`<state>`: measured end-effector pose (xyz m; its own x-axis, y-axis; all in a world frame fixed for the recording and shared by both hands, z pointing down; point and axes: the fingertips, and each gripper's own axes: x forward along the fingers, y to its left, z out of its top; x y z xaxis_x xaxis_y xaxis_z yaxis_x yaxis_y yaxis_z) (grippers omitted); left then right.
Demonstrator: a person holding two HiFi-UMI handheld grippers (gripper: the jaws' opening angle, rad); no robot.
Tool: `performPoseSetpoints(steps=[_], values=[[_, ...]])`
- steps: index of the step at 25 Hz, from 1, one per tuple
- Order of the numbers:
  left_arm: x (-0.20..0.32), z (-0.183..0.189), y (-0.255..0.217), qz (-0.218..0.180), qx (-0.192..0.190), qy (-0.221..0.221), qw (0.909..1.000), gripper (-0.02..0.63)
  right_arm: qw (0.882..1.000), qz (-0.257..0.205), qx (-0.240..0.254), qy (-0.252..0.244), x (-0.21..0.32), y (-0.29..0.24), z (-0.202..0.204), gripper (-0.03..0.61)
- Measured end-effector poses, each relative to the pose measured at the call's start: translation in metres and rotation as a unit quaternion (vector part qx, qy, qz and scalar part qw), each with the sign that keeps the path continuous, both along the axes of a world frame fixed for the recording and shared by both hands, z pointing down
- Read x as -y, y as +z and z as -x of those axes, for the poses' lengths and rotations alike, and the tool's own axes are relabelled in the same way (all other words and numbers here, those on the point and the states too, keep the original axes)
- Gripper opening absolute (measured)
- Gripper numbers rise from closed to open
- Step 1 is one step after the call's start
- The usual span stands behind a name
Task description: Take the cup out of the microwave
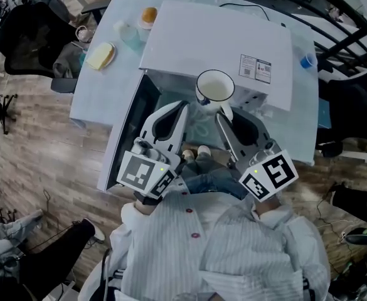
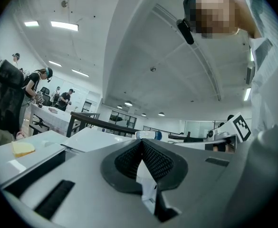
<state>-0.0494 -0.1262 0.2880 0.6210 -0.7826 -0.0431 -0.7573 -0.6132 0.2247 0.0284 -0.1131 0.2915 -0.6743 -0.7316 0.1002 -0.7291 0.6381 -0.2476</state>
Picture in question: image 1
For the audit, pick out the person's blue jeans legs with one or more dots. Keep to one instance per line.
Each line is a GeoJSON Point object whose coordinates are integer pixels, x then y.
{"type": "Point", "coordinates": [211, 179]}

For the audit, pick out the clear plastic bottle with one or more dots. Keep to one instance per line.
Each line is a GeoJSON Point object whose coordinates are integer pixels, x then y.
{"type": "Point", "coordinates": [129, 35]}

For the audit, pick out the person's left forearm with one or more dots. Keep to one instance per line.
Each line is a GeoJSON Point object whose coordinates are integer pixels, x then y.
{"type": "Point", "coordinates": [145, 208]}

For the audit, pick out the white microwave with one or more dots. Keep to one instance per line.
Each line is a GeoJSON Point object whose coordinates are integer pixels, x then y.
{"type": "Point", "coordinates": [208, 42]}

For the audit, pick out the black and green shoe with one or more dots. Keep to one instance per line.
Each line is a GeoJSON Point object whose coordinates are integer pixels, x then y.
{"type": "Point", "coordinates": [360, 239]}

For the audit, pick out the grey cloth bag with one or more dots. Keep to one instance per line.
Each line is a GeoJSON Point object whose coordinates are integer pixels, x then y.
{"type": "Point", "coordinates": [66, 62]}

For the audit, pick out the yellow bread slice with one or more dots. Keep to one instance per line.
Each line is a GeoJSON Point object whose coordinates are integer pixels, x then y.
{"type": "Point", "coordinates": [100, 55]}

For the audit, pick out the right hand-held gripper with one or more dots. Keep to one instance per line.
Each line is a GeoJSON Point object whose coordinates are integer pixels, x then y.
{"type": "Point", "coordinates": [274, 171]}

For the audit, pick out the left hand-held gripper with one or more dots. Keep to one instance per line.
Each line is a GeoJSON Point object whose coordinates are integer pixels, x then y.
{"type": "Point", "coordinates": [137, 171]}

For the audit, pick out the person's white striped shirt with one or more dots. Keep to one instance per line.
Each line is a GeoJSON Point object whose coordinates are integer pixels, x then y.
{"type": "Point", "coordinates": [177, 249]}

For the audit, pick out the white enamel cup dark rim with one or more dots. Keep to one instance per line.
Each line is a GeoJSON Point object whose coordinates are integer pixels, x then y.
{"type": "Point", "coordinates": [215, 88]}

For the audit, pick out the person's right white shoe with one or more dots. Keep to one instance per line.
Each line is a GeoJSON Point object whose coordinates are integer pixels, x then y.
{"type": "Point", "coordinates": [204, 150]}

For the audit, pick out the black metal railing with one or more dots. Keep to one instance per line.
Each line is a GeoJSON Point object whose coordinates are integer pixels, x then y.
{"type": "Point", "coordinates": [343, 20]}

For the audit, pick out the person's right forearm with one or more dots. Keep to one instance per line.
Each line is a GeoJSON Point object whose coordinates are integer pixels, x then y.
{"type": "Point", "coordinates": [269, 205]}

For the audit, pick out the person's white shoe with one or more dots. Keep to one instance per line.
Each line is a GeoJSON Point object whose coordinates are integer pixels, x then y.
{"type": "Point", "coordinates": [96, 230]}
{"type": "Point", "coordinates": [188, 155]}
{"type": "Point", "coordinates": [204, 150]}

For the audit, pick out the black mesh office chair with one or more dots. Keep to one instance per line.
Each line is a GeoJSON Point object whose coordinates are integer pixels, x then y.
{"type": "Point", "coordinates": [29, 39]}

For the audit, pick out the small white plate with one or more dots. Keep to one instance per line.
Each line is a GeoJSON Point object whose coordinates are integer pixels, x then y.
{"type": "Point", "coordinates": [111, 57]}

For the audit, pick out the person's left white shoe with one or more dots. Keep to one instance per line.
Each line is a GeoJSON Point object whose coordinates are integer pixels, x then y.
{"type": "Point", "coordinates": [188, 155]}

